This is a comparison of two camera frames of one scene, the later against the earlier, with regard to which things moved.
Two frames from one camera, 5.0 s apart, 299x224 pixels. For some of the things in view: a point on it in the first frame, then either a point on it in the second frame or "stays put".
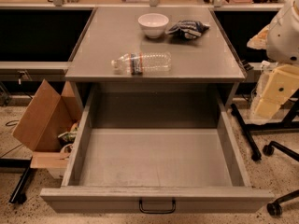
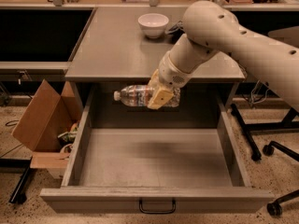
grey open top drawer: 154,148 stays put
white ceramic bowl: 153,24 stays put
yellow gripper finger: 282,82 -> 169,76
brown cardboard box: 48,125 stays put
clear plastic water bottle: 144,63 -> 137,96
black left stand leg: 19,194 stays put
